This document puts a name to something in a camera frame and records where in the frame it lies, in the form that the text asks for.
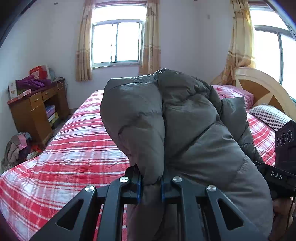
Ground purple garment on desk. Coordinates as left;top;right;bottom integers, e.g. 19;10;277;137
16;75;52;91

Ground centre window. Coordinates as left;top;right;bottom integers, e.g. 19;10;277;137
91;1;147;68

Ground white carton on desk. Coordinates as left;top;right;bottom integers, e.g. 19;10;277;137
8;80;18;100

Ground clothes pile on floor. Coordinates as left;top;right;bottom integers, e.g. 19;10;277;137
1;132;44;172

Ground right beige curtain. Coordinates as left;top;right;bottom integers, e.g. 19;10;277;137
139;1;161;75

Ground stacked boxes under desk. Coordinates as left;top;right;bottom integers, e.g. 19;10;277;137
46;105;59;127

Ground red plaid bed sheet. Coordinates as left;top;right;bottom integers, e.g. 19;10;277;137
0;89;277;241

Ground right hand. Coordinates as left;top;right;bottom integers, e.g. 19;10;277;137
268;198;295;240

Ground side window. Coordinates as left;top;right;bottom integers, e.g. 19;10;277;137
250;5;295;99

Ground pink folded quilt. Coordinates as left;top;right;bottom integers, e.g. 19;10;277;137
212;85;254;110

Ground wooden desk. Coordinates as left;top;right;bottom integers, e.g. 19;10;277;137
9;79;70;146

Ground side beige curtain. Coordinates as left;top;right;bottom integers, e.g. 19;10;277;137
211;1;255;85

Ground wooden headboard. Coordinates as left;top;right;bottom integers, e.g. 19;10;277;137
233;67;295;120

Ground grey puffer jacket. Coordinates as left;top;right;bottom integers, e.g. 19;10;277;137
100;69;273;240

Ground striped pillow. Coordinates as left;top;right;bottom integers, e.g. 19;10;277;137
248;104;291;131

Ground left beige curtain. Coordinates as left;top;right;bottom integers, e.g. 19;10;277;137
76;0;95;82

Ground flat red box on desk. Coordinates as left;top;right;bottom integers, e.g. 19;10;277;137
7;89;32;104

